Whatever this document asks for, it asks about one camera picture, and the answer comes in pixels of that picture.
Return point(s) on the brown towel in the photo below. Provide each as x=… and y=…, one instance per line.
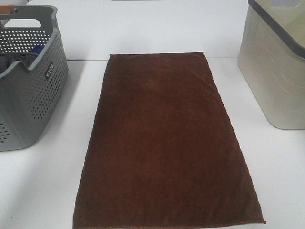
x=163, y=152

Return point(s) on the grey perforated laundry basket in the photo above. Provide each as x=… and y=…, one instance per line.
x=30, y=84

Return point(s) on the blue cloth in basket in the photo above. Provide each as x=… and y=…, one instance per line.
x=37, y=49

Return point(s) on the beige bin with grey rim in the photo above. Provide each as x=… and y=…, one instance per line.
x=272, y=59

